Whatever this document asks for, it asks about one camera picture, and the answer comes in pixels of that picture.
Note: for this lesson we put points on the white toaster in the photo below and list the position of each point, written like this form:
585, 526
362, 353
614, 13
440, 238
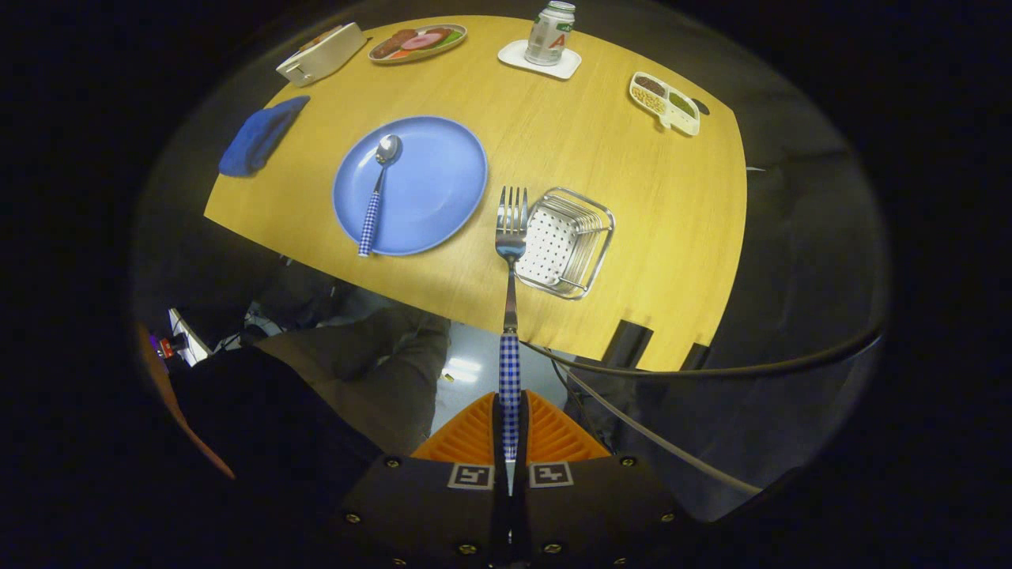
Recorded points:
324, 59

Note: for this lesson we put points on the green lettuce leaf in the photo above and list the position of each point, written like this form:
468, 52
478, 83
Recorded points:
452, 38

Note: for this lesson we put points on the pink ham slice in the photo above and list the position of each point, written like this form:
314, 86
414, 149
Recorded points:
421, 41

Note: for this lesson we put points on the black round desk grommet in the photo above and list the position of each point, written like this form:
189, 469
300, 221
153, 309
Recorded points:
701, 106

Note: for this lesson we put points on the blue plate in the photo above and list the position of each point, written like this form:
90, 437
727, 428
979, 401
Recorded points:
435, 182

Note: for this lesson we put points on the white bottle with green cap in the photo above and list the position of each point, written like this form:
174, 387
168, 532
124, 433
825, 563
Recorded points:
549, 35

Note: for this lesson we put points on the white power strip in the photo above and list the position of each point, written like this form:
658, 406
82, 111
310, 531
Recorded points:
186, 340

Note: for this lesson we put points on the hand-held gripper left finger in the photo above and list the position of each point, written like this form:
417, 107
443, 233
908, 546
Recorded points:
427, 506

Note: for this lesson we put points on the blue cloth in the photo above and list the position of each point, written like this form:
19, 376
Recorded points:
257, 138

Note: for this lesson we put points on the person's grey trousers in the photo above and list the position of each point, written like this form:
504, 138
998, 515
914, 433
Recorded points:
356, 371

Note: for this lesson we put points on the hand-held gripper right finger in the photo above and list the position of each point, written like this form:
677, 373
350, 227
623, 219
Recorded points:
593, 506

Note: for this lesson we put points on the white square coaster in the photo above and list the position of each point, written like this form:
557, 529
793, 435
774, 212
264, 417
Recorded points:
514, 55

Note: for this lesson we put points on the grey food plate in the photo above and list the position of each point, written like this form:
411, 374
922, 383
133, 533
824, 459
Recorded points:
455, 47

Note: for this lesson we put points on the toast slices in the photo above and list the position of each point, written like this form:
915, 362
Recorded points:
320, 35

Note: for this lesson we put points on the white divided dish of beans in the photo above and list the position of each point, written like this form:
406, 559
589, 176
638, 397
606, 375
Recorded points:
664, 103

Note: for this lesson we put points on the large brown meat piece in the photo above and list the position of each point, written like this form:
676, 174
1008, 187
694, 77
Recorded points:
387, 45

